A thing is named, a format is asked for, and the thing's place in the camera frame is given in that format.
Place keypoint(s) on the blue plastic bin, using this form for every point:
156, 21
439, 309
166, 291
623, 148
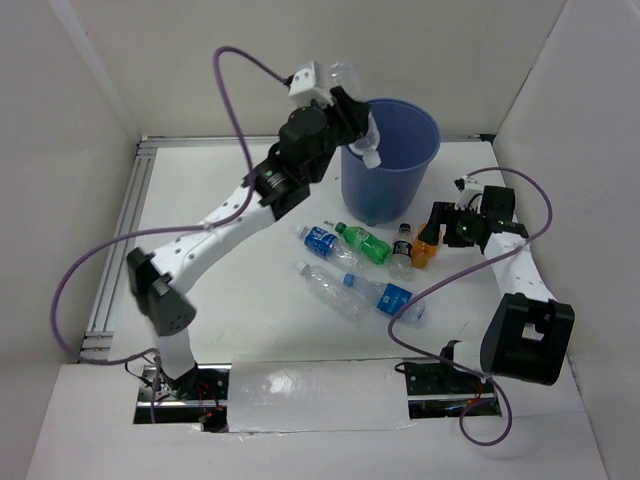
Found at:
410, 139

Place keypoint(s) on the clear bottle blue-white cap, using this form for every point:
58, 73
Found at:
328, 289

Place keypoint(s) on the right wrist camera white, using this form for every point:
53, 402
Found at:
470, 193

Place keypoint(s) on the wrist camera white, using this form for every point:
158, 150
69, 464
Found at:
470, 193
310, 84

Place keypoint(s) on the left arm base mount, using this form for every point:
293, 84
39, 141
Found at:
202, 402

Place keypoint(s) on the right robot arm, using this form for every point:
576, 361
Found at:
529, 333

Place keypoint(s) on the orange plastic bottle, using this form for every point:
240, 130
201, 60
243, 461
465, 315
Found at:
423, 253

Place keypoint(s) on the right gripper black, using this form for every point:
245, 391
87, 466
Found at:
443, 213

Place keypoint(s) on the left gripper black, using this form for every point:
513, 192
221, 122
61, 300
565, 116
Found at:
352, 115

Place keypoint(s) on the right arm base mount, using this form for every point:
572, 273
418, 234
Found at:
435, 390

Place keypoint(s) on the small bottle black label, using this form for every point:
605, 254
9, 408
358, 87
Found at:
401, 265

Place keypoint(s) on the large bottle blue label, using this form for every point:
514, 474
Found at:
328, 247

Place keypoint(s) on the green plastic bottle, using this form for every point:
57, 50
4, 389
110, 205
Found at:
365, 243

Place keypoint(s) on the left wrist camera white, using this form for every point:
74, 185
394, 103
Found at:
310, 84

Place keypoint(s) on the small bottle blue label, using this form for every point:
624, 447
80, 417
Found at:
387, 298

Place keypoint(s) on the clear bottle white cap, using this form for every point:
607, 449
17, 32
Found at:
367, 136

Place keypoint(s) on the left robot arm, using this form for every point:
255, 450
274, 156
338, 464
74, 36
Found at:
160, 280

